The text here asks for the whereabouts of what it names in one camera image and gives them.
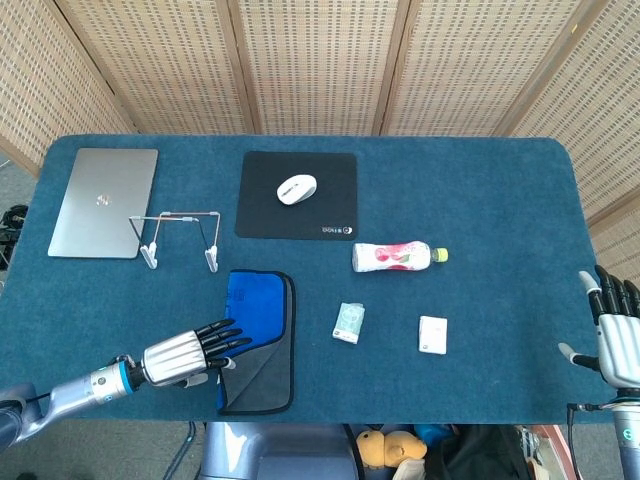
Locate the teal table cloth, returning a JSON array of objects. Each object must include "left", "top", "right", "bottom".
[{"left": 0, "top": 133, "right": 621, "bottom": 426}]

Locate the pink board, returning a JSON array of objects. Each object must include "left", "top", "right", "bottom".
[{"left": 542, "top": 424, "right": 584, "bottom": 480}]

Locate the blue object under table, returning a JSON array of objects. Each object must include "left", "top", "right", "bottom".
[{"left": 414, "top": 423, "right": 454, "bottom": 444}]

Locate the silver laptop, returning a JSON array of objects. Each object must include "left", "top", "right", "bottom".
[{"left": 47, "top": 147, "right": 160, "bottom": 260}]

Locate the green tissue pack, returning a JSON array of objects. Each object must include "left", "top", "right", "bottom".
[{"left": 331, "top": 301, "right": 366, "bottom": 345}]

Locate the black equipment stand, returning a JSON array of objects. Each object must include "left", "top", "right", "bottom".
[{"left": 0, "top": 204, "right": 30, "bottom": 271}]

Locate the white computer mouse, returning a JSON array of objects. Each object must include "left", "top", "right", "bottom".
[{"left": 276, "top": 173, "right": 318, "bottom": 206}]

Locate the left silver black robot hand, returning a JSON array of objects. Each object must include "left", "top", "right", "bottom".
[{"left": 140, "top": 318, "right": 253, "bottom": 390}]

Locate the black bag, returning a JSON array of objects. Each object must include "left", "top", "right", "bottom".
[{"left": 424, "top": 424, "right": 531, "bottom": 480}]

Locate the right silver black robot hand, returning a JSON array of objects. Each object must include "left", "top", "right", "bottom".
[{"left": 557, "top": 264, "right": 640, "bottom": 387}]

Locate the yellow plush toy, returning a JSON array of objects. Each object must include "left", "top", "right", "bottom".
[{"left": 355, "top": 430, "right": 429, "bottom": 471}]

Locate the grey and blue cloth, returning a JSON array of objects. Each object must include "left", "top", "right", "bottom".
[{"left": 216, "top": 269, "right": 297, "bottom": 416}]

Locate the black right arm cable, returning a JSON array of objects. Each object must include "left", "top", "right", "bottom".
[{"left": 566, "top": 402, "right": 619, "bottom": 480}]

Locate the black floor cable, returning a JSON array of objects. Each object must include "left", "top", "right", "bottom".
[{"left": 162, "top": 421, "right": 197, "bottom": 480}]

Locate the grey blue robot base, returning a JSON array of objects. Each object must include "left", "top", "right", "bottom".
[{"left": 199, "top": 422, "right": 361, "bottom": 480}]

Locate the pink white tissue pack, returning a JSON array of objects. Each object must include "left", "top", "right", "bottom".
[{"left": 417, "top": 315, "right": 449, "bottom": 356}]

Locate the pink label bottle green cap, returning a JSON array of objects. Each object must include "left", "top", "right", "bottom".
[{"left": 352, "top": 241, "right": 449, "bottom": 274}]

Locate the black mouse pad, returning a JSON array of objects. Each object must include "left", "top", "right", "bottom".
[{"left": 234, "top": 151, "right": 359, "bottom": 241}]

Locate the white wire stand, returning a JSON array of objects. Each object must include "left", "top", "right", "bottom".
[{"left": 128, "top": 210, "right": 222, "bottom": 273}]

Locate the woven wooden folding screen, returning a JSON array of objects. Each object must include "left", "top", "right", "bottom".
[{"left": 0, "top": 0, "right": 640, "bottom": 281}]

